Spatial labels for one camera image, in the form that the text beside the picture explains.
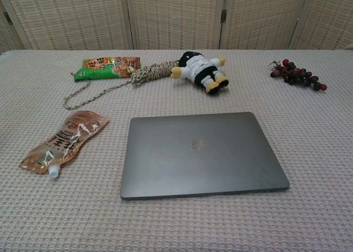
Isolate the black white plush doll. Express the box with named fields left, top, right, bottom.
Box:
left=170, top=51, right=229, bottom=95

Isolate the grey silver laptop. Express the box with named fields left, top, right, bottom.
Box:
left=120, top=111, right=291, bottom=200

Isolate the woven folding screen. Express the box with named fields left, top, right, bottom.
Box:
left=0, top=0, right=353, bottom=54

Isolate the beige waffle-weave tablecloth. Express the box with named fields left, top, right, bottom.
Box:
left=0, top=49, right=353, bottom=252

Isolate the beige braided rope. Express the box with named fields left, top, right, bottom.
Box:
left=63, top=59, right=180, bottom=110

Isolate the brown spouted drink pouch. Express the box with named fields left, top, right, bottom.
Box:
left=18, top=110, right=109, bottom=179

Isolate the green orange snack bag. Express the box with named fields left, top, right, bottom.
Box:
left=71, top=56, right=141, bottom=82

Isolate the dark purple grape bunch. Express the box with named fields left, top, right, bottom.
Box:
left=269, top=58, right=328, bottom=92

